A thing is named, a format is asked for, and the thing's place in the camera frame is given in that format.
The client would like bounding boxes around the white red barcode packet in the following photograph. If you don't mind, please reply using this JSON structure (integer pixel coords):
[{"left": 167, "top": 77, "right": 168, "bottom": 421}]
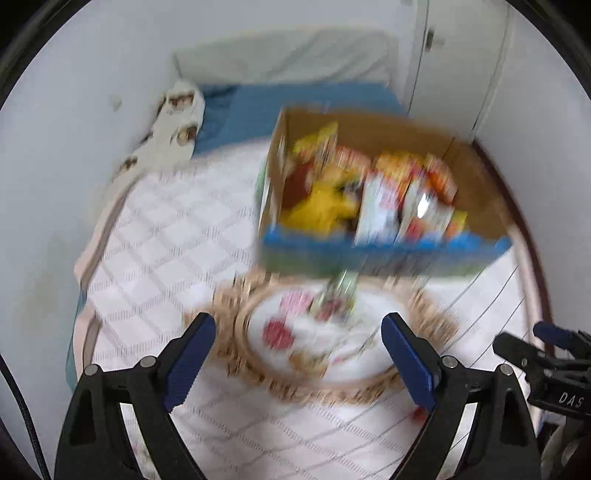
[{"left": 355, "top": 172, "right": 411, "bottom": 245}]

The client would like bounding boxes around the bear print pillow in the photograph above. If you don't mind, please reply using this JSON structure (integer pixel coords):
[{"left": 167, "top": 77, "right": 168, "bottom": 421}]
[{"left": 117, "top": 79, "right": 205, "bottom": 176}]

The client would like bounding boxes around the orange mushroom snack packet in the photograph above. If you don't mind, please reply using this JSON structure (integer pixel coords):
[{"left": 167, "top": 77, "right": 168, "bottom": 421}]
[{"left": 421, "top": 153, "right": 458, "bottom": 205}]

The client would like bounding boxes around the Sedaap noodle packet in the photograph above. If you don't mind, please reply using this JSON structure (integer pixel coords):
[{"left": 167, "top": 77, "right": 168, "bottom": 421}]
[{"left": 291, "top": 122, "right": 339, "bottom": 181}]

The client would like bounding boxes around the floral quilted bed cover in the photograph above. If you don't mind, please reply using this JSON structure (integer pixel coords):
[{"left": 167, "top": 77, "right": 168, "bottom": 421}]
[{"left": 73, "top": 142, "right": 540, "bottom": 479}]

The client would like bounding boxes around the white wardrobe door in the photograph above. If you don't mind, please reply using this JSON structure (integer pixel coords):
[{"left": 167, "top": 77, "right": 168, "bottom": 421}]
[{"left": 405, "top": 0, "right": 510, "bottom": 139}]

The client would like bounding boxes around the pale green snack packet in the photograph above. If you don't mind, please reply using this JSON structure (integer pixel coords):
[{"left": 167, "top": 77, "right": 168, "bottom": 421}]
[{"left": 308, "top": 270, "right": 359, "bottom": 322}]

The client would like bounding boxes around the grey white pillow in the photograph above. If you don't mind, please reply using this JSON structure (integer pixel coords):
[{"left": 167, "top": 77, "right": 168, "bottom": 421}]
[{"left": 173, "top": 27, "right": 399, "bottom": 86}]

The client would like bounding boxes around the yellow seasoning packet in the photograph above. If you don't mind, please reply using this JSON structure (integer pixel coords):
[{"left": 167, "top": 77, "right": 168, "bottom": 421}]
[{"left": 279, "top": 178, "right": 363, "bottom": 238}]

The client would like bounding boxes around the blue blanket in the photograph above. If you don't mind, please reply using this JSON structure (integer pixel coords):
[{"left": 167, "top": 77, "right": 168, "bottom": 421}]
[{"left": 191, "top": 81, "right": 410, "bottom": 156}]

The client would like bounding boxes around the black cable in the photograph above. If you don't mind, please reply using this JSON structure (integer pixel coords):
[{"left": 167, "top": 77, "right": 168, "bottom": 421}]
[{"left": 0, "top": 354, "right": 52, "bottom": 480}]

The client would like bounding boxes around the milk carton cardboard box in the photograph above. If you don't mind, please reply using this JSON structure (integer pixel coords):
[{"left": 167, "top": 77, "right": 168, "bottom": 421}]
[{"left": 256, "top": 107, "right": 512, "bottom": 276}]

